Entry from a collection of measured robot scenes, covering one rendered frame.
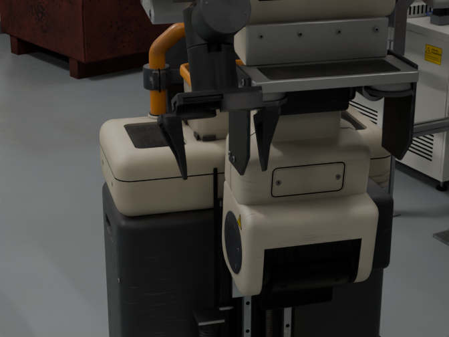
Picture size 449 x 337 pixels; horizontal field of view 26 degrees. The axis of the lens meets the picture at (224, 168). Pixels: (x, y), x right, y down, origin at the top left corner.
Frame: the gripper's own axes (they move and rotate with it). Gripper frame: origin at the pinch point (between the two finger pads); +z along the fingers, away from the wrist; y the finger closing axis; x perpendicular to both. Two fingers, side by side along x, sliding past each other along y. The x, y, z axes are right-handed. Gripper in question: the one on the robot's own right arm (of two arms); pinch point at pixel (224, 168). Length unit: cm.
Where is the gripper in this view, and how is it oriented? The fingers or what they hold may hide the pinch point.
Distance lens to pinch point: 116.8
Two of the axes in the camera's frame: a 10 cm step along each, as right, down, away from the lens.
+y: 9.8, -1.0, 1.9
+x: -1.8, 0.7, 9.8
